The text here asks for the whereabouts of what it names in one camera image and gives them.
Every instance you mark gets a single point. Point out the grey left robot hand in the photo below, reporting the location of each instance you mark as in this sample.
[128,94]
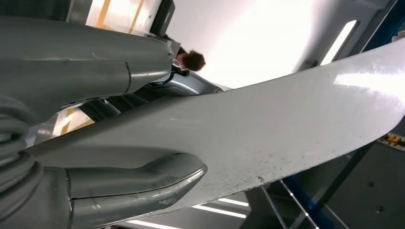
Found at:
[79,63]

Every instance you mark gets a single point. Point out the person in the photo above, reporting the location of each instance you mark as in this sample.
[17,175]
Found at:
[193,60]

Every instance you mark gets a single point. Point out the ceiling light strip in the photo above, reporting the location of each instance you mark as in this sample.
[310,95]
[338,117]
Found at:
[152,225]
[338,42]

